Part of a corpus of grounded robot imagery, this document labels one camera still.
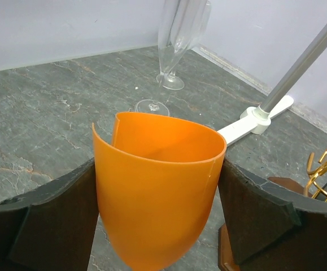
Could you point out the clear wine glass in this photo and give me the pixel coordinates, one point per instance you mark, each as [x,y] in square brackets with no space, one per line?
[180,42]
[160,65]

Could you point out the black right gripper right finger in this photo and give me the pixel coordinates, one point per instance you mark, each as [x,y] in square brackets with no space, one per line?
[287,223]

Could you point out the white metal clothes rail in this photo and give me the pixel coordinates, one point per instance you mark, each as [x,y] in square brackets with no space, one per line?
[256,120]

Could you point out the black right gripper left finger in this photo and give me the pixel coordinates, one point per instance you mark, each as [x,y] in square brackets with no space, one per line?
[51,227]

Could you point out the orange wine glass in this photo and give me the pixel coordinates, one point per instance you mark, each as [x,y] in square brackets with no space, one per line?
[156,181]

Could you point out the clear wine glass front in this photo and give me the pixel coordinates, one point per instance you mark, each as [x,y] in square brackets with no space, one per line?
[180,42]

